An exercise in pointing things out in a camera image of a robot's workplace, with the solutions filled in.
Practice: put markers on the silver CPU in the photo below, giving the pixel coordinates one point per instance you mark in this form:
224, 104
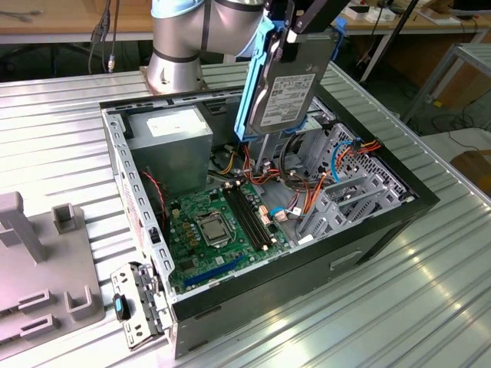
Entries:
213, 230

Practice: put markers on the small black clip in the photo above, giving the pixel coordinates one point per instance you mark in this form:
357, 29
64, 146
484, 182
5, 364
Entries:
154, 235

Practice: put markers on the grey parts rack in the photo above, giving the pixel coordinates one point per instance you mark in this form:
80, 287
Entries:
46, 268

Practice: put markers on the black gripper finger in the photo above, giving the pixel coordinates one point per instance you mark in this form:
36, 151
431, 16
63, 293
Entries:
322, 15
280, 15

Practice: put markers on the long wooden desk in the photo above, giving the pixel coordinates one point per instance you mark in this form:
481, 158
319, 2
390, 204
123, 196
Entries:
57, 23

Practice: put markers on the black RAM slot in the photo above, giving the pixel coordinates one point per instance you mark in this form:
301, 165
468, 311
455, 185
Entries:
256, 218
251, 218
241, 218
246, 218

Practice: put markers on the CPU socket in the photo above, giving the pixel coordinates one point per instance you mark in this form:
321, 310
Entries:
199, 232

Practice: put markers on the green motherboard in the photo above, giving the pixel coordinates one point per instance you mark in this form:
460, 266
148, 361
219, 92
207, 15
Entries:
234, 255

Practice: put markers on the hard disk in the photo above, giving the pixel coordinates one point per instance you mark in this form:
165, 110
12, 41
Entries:
291, 96

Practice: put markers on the metal expansion bracket latch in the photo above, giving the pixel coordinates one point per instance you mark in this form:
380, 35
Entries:
132, 333

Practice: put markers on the black PC case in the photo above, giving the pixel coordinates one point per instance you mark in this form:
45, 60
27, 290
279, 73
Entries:
287, 283

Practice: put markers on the large brown cardboard box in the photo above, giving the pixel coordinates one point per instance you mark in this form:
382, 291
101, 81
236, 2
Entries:
468, 88

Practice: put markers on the metal disk bay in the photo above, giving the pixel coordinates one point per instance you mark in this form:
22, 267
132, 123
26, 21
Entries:
387, 193

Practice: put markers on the blue expansion slot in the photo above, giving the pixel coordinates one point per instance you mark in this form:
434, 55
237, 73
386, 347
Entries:
211, 274

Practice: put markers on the black tab with blue stripe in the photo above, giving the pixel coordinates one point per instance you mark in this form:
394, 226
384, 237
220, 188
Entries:
119, 306

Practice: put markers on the black slanted pole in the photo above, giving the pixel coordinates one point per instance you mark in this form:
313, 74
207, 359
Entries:
396, 30

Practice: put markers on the grey power supply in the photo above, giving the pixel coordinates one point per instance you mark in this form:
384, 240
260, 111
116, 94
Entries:
172, 161

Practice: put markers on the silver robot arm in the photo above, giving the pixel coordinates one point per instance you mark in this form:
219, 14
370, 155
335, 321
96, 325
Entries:
172, 73

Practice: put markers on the white small box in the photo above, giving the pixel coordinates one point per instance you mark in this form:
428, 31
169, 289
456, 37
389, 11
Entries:
374, 15

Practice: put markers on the metal drive cage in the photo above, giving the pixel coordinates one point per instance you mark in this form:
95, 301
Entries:
264, 153

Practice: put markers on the black flat device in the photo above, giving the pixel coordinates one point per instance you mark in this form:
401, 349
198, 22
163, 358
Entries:
472, 9

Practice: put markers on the grey metal frame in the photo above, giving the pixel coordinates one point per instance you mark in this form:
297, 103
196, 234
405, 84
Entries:
456, 50

